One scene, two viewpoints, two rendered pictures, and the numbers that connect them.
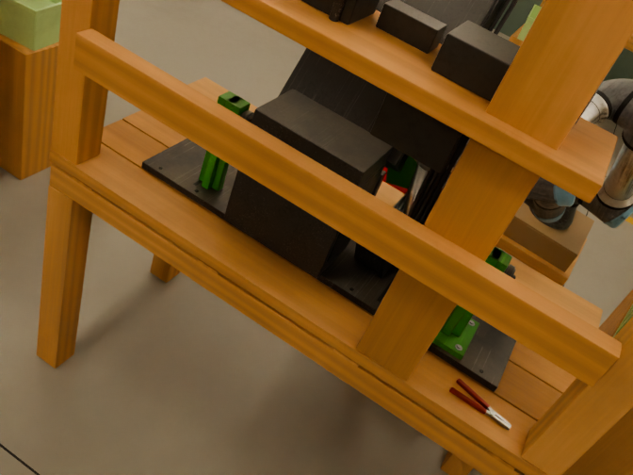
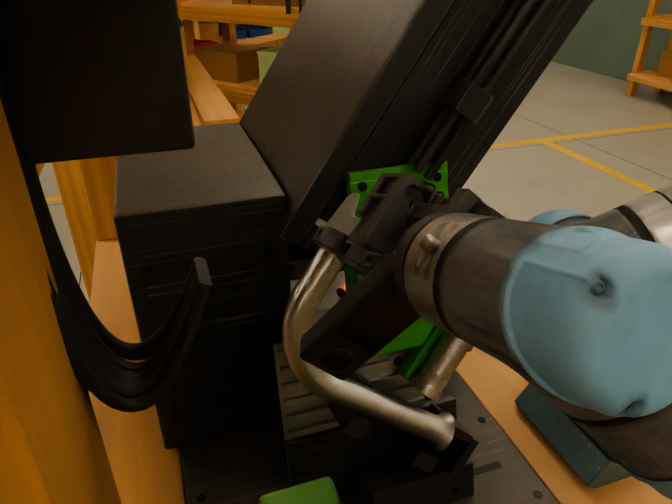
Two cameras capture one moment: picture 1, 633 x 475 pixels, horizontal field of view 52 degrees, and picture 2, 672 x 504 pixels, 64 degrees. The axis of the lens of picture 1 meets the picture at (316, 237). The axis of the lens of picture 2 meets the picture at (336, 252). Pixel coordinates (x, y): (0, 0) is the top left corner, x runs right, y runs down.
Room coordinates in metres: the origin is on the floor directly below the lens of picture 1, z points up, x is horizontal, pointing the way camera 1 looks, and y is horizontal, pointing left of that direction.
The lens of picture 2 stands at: (1.17, -0.57, 1.47)
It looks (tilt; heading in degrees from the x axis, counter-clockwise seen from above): 29 degrees down; 56
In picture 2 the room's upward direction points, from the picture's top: straight up
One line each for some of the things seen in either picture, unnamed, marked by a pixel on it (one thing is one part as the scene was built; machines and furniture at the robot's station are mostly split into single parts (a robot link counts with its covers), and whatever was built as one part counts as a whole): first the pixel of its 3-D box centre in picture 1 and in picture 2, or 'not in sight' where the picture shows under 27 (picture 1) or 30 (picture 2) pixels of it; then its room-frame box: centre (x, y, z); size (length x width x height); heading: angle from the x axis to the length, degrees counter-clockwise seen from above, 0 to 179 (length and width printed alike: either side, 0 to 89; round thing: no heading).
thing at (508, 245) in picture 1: (534, 237); not in sight; (1.99, -0.70, 0.83); 0.32 x 0.32 x 0.04; 72
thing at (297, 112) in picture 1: (305, 183); (206, 273); (1.38, 0.08, 1.07); 0.30 x 0.18 x 0.34; 75
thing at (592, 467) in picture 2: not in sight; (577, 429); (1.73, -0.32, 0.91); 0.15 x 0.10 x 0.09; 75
